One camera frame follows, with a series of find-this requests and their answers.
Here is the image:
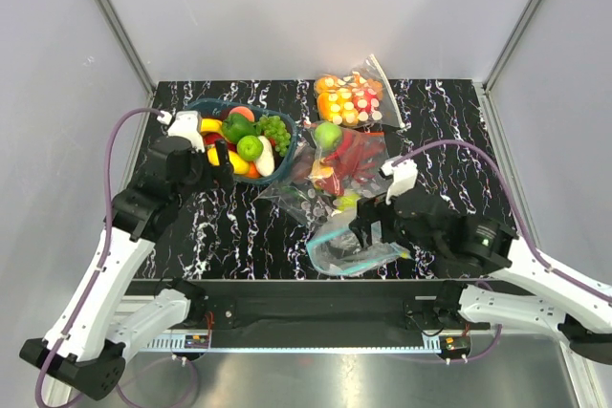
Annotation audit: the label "fake green bell pepper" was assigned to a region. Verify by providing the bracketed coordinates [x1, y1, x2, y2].
[221, 113, 256, 144]

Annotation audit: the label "green apple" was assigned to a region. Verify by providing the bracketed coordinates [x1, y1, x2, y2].
[314, 121, 342, 150]
[236, 135, 264, 161]

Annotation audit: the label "fake yellow lemon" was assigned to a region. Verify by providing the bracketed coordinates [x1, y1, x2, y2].
[207, 147, 251, 176]

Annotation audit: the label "fake peach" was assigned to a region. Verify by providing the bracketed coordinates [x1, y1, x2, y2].
[229, 106, 255, 122]

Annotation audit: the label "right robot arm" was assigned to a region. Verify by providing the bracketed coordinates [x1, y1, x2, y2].
[349, 188, 611, 365]

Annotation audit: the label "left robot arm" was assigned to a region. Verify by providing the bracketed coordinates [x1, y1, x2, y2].
[19, 136, 233, 400]

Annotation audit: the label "vegetable zip bag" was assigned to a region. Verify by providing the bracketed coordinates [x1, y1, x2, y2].
[258, 121, 389, 230]

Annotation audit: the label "sliced fruit zip bag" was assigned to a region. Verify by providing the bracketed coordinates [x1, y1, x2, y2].
[314, 54, 405, 129]

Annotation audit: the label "red dragon fruit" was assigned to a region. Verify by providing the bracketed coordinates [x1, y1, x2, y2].
[203, 132, 229, 150]

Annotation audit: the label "yellow banana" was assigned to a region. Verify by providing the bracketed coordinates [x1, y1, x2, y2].
[200, 118, 223, 135]

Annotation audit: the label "teal plastic basket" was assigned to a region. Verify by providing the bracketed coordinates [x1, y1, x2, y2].
[185, 98, 298, 186]

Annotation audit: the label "orange in basket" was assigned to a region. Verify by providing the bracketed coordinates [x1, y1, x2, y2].
[244, 162, 261, 180]

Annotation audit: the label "white eggplant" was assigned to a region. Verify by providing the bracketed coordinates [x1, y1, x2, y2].
[254, 136, 275, 177]

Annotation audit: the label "green grapes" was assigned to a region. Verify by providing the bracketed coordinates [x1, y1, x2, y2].
[255, 116, 292, 158]

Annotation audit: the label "black marble mat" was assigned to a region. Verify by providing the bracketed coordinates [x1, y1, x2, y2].
[137, 78, 514, 280]

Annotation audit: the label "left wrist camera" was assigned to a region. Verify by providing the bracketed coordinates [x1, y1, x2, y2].
[157, 111, 206, 152]

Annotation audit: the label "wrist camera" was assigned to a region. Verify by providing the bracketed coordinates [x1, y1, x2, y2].
[157, 111, 206, 152]
[380, 157, 418, 204]

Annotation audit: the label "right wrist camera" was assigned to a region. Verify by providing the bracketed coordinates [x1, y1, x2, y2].
[380, 157, 418, 204]

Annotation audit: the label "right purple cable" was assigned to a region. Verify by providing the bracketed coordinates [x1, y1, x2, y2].
[389, 139, 612, 304]

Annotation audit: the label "purple cable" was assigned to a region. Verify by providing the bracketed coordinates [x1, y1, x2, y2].
[389, 139, 612, 304]
[33, 107, 166, 408]

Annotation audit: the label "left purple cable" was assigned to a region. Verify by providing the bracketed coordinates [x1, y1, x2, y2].
[33, 107, 166, 408]

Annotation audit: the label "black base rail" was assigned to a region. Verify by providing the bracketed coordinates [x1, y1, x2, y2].
[147, 278, 493, 350]

